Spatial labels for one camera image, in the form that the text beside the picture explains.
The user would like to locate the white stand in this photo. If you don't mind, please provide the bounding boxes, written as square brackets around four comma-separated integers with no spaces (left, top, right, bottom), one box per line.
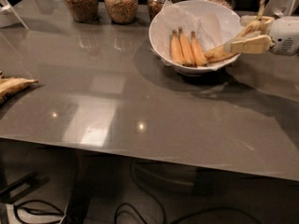
[0,0,28,29]
[264,0,299,17]

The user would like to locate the banana at left edge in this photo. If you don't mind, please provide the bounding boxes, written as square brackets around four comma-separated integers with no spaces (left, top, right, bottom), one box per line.
[0,72,38,105]

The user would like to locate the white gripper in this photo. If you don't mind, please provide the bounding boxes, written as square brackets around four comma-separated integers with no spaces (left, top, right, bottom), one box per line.
[223,15,299,56]

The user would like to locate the black floor cable right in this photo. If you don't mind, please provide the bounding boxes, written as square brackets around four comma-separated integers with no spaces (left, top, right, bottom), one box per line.
[113,161,263,224]

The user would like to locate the large spotted yellow banana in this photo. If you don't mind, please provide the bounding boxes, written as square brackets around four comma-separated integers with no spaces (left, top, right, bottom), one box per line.
[204,0,270,63]

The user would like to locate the black floor cable left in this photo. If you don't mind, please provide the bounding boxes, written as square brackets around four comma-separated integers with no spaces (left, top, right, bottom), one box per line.
[11,199,74,224]

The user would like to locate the small orange banana right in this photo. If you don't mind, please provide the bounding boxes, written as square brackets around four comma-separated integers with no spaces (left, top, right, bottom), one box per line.
[191,31,207,66]

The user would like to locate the small orange banana left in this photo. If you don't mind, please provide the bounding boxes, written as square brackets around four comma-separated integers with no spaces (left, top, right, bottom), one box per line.
[170,30,186,65]

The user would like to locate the white paper bowl liner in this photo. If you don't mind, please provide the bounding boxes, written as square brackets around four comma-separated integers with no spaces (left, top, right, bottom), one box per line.
[150,0,240,72]

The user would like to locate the small orange banana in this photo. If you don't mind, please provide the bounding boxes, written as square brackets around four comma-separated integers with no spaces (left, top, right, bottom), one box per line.
[178,27,195,67]
[191,31,207,66]
[170,30,186,65]

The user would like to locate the white ceramic bowl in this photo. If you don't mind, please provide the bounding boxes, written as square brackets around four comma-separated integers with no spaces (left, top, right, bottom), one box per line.
[148,0,245,77]

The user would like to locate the black floor cable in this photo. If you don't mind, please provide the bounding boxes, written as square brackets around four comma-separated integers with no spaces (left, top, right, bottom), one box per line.
[11,199,74,224]
[113,161,263,224]

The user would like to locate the white stand at left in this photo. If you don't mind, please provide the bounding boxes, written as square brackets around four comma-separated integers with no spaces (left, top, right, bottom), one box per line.
[0,0,28,29]

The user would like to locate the small orange banana middle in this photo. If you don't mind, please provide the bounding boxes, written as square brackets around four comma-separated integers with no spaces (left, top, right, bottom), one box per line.
[178,27,195,67]

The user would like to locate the white stand at right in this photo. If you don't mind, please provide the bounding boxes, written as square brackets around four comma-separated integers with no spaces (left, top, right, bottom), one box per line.
[264,0,299,17]

